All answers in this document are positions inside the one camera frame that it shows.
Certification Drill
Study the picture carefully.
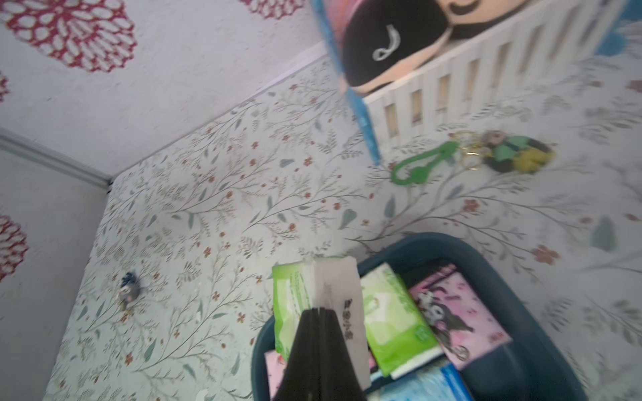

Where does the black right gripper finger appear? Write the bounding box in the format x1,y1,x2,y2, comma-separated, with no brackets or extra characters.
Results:
274,308,366,401

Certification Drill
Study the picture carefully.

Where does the green tissue pack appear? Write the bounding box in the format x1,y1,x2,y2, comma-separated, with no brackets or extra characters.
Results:
361,263,444,379
272,257,371,390

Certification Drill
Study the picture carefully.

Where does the blue tissue pack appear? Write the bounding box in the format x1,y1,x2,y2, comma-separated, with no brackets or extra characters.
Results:
366,364,473,401

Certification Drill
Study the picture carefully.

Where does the dark teal storage box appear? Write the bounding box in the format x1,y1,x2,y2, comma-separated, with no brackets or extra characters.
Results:
250,231,588,401

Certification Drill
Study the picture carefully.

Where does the pink kuromi pack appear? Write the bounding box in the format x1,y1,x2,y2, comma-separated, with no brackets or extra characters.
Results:
410,264,512,371
264,350,287,400

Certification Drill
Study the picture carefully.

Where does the blue toy figure on wheels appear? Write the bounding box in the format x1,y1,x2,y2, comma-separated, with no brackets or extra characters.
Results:
117,272,140,312

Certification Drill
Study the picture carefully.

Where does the black-haired plush doll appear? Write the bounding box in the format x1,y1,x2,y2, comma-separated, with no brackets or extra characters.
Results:
329,0,527,95

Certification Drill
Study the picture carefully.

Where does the blue white toy crib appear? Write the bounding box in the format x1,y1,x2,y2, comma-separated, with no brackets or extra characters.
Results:
313,1,641,164

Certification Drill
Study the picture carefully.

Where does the green carabiner keychain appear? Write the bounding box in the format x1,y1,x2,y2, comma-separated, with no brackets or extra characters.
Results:
391,141,459,186

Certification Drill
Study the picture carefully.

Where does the small figurine keychain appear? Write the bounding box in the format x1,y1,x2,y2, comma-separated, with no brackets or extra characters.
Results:
481,130,556,175

